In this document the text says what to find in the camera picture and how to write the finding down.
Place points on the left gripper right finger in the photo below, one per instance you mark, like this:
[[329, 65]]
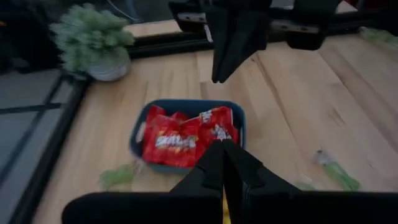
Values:
[[248, 174]]

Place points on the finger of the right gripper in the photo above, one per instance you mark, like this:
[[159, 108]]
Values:
[[252, 34], [224, 37]]

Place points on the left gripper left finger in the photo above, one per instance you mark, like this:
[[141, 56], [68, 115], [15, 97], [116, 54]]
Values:
[[205, 174]]

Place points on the red candy pack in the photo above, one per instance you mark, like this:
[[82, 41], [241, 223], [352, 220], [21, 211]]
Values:
[[171, 146], [217, 124], [179, 117], [155, 113]]

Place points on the yellow candy pack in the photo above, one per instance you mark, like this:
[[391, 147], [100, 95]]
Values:
[[226, 214]]

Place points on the dark blue plastic bin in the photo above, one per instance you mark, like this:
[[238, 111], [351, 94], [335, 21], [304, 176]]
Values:
[[186, 105]]

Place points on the green candy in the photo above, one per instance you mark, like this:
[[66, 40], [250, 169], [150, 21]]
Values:
[[116, 177], [339, 174], [377, 35]]

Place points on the green artificial potted plant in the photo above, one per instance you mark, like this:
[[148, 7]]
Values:
[[90, 34]]

